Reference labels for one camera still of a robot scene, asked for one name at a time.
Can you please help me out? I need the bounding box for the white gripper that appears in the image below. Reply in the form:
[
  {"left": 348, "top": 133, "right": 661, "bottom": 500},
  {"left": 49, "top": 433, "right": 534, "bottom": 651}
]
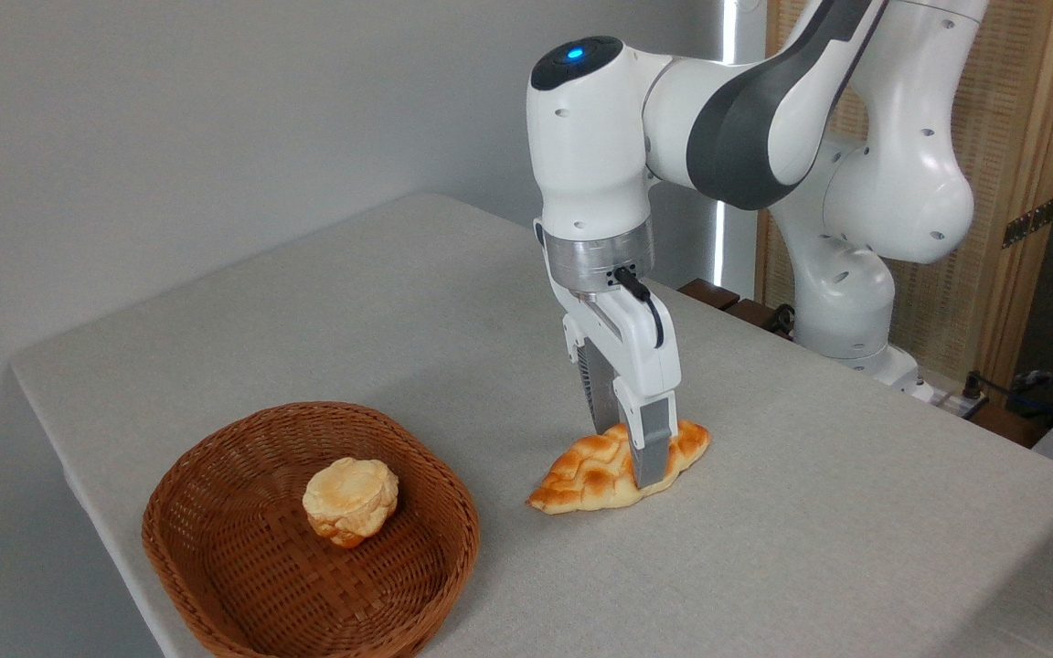
[{"left": 552, "top": 274, "right": 681, "bottom": 490}]

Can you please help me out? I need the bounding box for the long braided bread loaf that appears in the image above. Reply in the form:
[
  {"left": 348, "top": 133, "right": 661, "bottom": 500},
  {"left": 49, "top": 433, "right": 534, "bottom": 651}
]
[{"left": 526, "top": 419, "right": 711, "bottom": 515}]

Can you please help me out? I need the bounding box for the small round bread bun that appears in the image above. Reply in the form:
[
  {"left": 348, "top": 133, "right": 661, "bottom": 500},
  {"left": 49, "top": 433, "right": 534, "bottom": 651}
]
[{"left": 302, "top": 457, "right": 399, "bottom": 549}]

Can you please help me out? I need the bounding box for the brown wicker basket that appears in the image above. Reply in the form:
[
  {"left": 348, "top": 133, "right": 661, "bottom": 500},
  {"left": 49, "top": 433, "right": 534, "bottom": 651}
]
[{"left": 141, "top": 401, "right": 481, "bottom": 658}]

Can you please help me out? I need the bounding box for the brown wooden block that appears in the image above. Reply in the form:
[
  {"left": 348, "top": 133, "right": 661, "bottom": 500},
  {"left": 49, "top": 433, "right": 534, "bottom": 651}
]
[
  {"left": 678, "top": 278, "right": 742, "bottom": 312},
  {"left": 726, "top": 299, "right": 794, "bottom": 341}
]

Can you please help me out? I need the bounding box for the grey tablecloth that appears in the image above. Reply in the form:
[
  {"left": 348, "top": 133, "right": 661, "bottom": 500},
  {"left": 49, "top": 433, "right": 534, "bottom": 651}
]
[{"left": 10, "top": 192, "right": 1053, "bottom": 658}]

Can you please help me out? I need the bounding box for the white power strip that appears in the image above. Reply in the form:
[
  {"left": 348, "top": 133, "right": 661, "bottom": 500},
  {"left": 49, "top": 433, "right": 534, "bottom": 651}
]
[{"left": 910, "top": 370, "right": 990, "bottom": 421}]

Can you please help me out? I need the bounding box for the brass screen hinge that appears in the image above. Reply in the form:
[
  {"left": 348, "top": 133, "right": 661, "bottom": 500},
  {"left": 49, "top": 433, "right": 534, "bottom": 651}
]
[{"left": 1002, "top": 196, "right": 1053, "bottom": 249}]

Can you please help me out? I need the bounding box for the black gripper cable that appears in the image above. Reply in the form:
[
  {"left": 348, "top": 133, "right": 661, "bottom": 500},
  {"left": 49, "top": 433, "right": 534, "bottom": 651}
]
[{"left": 613, "top": 265, "right": 665, "bottom": 350}]

